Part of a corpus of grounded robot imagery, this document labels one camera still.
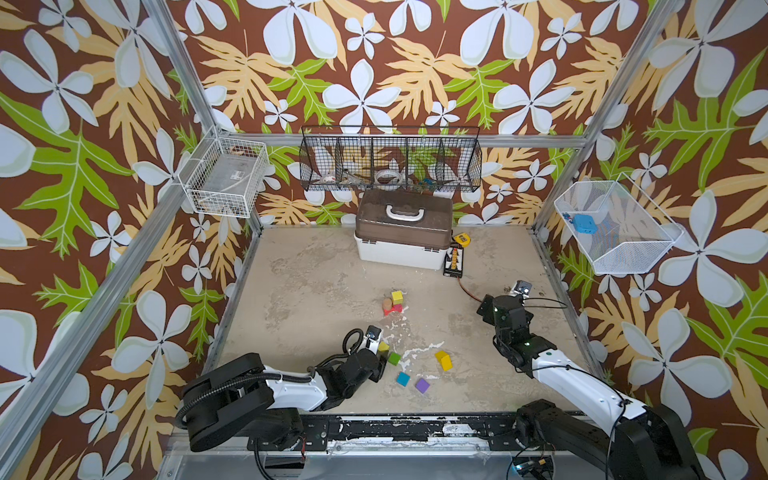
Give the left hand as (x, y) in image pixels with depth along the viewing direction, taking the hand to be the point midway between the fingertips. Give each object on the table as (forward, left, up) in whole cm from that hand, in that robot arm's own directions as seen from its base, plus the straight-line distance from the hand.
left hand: (379, 345), depth 87 cm
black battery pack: (+32, -27, -1) cm, 42 cm away
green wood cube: (-3, -4, -3) cm, 6 cm away
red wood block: (+12, -5, +1) cm, 13 cm away
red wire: (+20, -30, -3) cm, 36 cm away
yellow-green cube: (0, -1, 0) cm, 1 cm away
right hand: (+11, -34, +9) cm, 37 cm away
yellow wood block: (-4, -19, -1) cm, 19 cm away
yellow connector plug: (+44, -33, -1) cm, 54 cm away
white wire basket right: (+24, -66, +26) cm, 75 cm away
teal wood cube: (-8, -7, -3) cm, 11 cm away
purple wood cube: (-10, -12, -3) cm, 16 cm away
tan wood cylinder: (+13, -2, +2) cm, 13 cm away
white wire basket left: (+37, +46, +31) cm, 67 cm away
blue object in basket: (+28, -60, +24) cm, 70 cm away
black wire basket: (+53, -3, +28) cm, 60 cm away
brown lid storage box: (+31, -7, +18) cm, 36 cm away
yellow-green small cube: (+13, -5, +5) cm, 15 cm away
